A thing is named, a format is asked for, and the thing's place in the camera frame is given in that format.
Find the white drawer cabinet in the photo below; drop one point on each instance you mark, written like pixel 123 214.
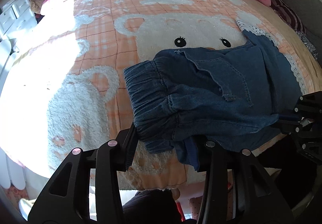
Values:
pixel 16 19

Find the striped purple pillow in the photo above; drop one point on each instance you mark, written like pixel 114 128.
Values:
pixel 288 15

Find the blue denim pants lace hem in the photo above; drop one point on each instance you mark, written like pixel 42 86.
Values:
pixel 230 96

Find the orange bear plush blanket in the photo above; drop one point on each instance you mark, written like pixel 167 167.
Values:
pixel 69 90

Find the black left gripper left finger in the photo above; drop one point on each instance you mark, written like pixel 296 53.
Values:
pixel 84 188

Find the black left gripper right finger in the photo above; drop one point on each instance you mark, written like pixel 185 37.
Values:
pixel 238 189

